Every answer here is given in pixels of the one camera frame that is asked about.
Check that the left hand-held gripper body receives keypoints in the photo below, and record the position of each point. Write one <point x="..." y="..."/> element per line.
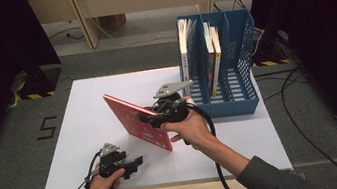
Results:
<point x="112" y="161"/>

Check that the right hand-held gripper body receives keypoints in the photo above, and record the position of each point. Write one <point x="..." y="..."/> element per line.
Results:
<point x="172" y="110"/>

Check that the red book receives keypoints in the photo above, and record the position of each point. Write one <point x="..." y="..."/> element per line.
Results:
<point x="133" y="123"/>

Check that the white picture book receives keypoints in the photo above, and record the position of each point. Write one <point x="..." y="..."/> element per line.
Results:
<point x="186" y="54"/>

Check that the blue file rack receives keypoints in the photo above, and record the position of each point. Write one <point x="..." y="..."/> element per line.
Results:
<point x="235" y="106"/>

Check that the teal book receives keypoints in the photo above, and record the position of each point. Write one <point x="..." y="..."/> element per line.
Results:
<point x="209" y="58"/>

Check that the yellow book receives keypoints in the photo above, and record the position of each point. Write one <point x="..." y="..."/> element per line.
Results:
<point x="216" y="63"/>

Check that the person's right hand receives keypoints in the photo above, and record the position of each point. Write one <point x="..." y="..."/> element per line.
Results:
<point x="195" y="131"/>

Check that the brown cardboard box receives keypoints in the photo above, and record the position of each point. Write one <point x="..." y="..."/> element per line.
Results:
<point x="112" y="22"/>

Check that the black hazard-striped stand base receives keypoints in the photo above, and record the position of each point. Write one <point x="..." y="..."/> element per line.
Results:
<point x="268" y="56"/>
<point x="40" y="83"/>

